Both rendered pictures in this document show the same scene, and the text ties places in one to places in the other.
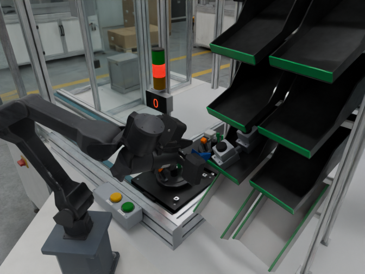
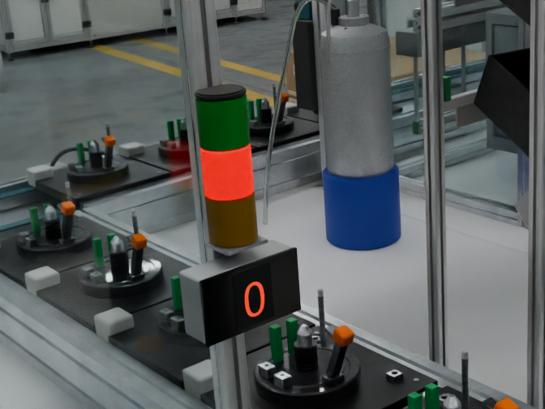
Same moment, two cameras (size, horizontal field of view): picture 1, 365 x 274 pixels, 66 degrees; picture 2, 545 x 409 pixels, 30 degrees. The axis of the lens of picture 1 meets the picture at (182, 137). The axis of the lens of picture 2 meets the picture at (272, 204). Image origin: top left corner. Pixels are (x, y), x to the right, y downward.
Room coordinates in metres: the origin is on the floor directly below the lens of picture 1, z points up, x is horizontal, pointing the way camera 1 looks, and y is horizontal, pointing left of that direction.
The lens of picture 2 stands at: (0.85, 1.04, 1.62)
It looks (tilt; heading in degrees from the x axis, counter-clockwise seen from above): 19 degrees down; 281
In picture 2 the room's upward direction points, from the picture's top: 4 degrees counter-clockwise
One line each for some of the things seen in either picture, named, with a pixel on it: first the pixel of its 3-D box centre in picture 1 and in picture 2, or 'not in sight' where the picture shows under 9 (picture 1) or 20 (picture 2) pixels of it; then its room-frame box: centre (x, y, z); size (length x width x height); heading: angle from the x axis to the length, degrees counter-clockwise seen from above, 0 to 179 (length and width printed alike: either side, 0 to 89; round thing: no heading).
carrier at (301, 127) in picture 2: not in sight; (265, 112); (1.31, -1.44, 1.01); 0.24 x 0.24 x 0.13; 47
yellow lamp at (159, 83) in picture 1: (159, 81); (231, 216); (1.07, 0.09, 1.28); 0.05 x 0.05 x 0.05
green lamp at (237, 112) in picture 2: (158, 56); (222, 120); (1.07, 0.09, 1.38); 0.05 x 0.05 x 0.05
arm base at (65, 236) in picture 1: (77, 222); not in sight; (0.53, 0.28, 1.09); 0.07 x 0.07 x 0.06; 85
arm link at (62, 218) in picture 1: (74, 205); not in sight; (0.53, 0.28, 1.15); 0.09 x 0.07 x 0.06; 160
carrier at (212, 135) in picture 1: (214, 143); (305, 351); (1.04, -0.14, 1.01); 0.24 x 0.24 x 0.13; 47
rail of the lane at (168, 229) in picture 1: (102, 176); not in sight; (0.93, 0.34, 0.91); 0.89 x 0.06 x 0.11; 47
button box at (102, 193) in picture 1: (117, 204); not in sight; (0.75, 0.24, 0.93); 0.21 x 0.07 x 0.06; 47
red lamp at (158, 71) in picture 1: (158, 69); (227, 169); (1.07, 0.09, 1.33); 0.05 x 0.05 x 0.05
